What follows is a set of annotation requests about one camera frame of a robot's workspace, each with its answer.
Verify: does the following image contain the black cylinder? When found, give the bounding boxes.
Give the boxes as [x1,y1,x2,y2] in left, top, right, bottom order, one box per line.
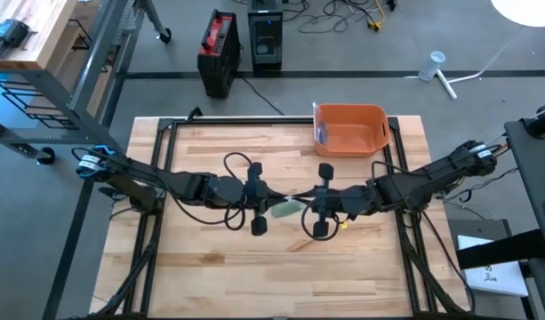
[522,104,545,138]

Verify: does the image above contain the black wire shelf rack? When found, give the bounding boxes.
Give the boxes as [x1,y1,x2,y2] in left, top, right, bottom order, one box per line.
[0,79,77,131]

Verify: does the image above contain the white cylinder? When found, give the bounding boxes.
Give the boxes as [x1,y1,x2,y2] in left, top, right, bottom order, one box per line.
[417,50,447,83]

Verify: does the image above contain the white paper box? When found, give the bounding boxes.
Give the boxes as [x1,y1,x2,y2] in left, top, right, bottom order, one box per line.
[456,234,530,298]

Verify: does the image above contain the wooden table on casters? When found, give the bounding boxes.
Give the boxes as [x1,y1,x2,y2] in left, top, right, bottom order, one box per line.
[0,0,173,165]

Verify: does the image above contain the orange plastic tub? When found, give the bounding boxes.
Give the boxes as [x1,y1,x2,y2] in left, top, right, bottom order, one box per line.
[312,102,391,159]

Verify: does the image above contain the black table side rail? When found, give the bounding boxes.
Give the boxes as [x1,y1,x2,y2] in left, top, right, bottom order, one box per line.
[120,117,178,317]
[385,116,471,317]

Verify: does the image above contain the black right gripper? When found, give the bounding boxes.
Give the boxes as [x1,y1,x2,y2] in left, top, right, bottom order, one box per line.
[291,162,342,239]

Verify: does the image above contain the black floor cable tangle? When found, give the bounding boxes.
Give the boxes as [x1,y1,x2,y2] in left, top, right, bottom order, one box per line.
[283,0,400,36]

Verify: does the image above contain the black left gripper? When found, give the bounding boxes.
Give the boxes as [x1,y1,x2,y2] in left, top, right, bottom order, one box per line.
[243,161,293,237]

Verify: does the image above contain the black computer tower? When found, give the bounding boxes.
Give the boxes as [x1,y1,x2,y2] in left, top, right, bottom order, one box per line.
[246,0,285,73]

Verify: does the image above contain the black table edge rail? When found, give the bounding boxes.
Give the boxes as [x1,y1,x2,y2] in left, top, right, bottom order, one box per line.
[158,115,400,128]
[89,314,473,320]

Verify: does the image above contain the black arm supply cables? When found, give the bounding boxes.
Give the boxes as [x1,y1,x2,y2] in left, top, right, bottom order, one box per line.
[445,141,520,205]

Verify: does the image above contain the black strap bar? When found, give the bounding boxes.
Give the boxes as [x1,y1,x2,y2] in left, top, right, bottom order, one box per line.
[456,228,545,271]

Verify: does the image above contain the grey box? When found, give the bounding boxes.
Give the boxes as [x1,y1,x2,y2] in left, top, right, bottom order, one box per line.
[446,217,514,250]

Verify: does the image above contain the yellow cable plug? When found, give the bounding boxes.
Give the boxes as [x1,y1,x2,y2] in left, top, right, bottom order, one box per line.
[367,0,387,32]

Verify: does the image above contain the black power cable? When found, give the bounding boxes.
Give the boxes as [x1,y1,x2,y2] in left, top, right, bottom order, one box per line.
[238,76,287,117]

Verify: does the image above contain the green knit bandage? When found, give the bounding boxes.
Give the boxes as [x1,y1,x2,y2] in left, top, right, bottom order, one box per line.
[271,202,301,219]

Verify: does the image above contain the black rig base bar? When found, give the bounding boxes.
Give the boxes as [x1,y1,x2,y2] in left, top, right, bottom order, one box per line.
[41,175,100,320]

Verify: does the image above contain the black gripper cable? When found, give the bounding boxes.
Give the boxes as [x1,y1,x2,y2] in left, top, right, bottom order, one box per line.
[170,151,255,232]
[300,160,397,243]

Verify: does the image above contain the red and black power box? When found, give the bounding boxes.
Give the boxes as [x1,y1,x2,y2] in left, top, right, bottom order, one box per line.
[196,8,243,100]

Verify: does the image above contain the clear plastic zip bag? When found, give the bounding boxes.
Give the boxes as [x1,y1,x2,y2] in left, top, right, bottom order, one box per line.
[311,100,331,148]
[269,195,305,220]

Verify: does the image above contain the black side desk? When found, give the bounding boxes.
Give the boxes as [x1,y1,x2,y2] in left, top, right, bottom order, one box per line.
[502,118,545,320]

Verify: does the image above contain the white round-top stand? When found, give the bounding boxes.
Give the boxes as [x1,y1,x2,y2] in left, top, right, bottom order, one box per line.
[435,0,545,101]

